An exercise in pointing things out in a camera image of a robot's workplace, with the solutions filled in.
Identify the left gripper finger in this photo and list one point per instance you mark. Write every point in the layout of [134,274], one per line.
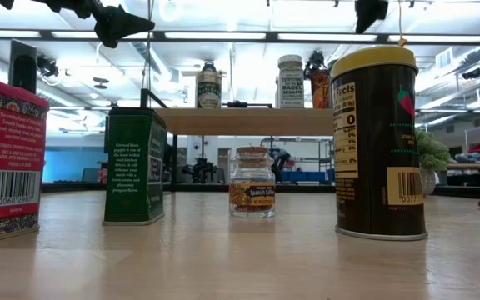
[119,25]

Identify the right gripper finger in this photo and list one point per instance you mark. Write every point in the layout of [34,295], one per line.
[369,14]

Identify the orange taco seasoning pouch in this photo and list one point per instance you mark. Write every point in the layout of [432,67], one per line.
[320,89]

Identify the white-lid glass spice jar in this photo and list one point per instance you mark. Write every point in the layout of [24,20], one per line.
[291,87]

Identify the furikake seasoning jar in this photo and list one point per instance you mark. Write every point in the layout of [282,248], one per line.
[208,91]

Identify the yellow-lid brown spice can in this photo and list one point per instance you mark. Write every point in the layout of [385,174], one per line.
[375,146]

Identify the green black-pepper tin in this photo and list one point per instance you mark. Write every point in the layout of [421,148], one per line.
[133,166]

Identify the red-lid patterned paprika tin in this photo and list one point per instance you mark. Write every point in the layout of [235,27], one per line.
[11,166]

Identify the small cork-lid saffron jar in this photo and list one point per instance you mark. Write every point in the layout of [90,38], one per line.
[252,196]

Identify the background black robot arm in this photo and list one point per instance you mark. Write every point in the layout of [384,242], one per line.
[200,171]

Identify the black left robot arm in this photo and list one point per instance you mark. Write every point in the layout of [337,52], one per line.
[4,3]

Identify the wooden shelf black metal legs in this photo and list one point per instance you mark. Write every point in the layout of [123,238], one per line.
[244,121]

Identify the artificial green potted plant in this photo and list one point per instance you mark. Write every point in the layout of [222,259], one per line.
[431,158]

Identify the background wooden workbench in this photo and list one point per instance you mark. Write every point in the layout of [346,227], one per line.
[477,166]

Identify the black rectangular upright post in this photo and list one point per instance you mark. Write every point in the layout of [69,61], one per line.
[23,66]

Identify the blue wall panel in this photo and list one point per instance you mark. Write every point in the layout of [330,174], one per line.
[73,164]

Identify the black metal table frame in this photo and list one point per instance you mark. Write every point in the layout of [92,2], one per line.
[306,188]

